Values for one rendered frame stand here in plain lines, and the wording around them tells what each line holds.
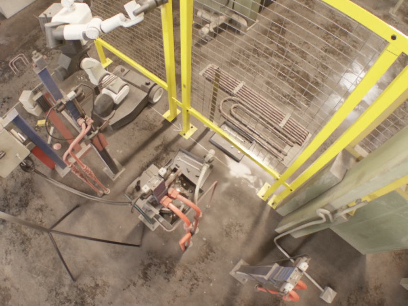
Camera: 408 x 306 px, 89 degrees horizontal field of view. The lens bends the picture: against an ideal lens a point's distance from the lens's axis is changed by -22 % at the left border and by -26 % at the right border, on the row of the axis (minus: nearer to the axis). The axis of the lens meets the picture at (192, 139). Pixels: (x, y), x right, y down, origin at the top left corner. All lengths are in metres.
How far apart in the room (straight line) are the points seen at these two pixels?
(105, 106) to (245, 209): 1.55
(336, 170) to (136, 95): 1.93
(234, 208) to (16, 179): 2.20
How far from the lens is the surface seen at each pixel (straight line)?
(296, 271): 1.20
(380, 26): 1.00
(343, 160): 1.60
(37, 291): 2.65
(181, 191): 1.59
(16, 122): 1.98
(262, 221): 2.37
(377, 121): 1.41
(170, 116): 2.54
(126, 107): 2.57
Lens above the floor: 2.25
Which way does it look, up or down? 63 degrees down
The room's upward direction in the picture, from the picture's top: 2 degrees clockwise
